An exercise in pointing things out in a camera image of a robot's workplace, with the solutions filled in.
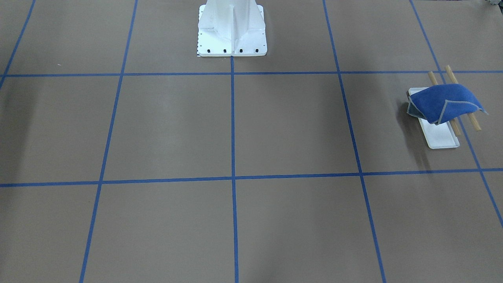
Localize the blue and grey towel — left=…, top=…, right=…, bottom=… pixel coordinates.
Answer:
left=407, top=84, right=487, bottom=125

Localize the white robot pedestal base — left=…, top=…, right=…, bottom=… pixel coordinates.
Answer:
left=196, top=0, right=268, bottom=57

